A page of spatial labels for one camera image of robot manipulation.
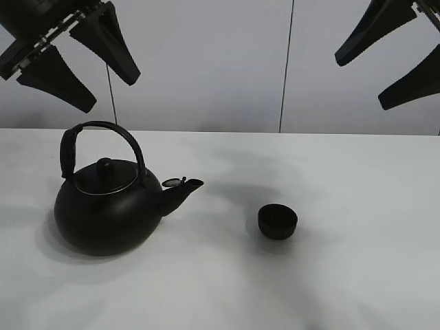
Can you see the small black teacup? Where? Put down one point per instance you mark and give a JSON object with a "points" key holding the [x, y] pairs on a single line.
{"points": [[277, 222]]}

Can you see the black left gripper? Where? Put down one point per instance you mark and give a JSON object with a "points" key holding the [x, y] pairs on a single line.
{"points": [[34, 24]]}

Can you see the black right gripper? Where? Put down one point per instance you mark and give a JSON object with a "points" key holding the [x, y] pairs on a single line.
{"points": [[381, 18]]}

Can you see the black round teapot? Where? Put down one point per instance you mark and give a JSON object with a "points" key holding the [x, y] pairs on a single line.
{"points": [[113, 205]]}

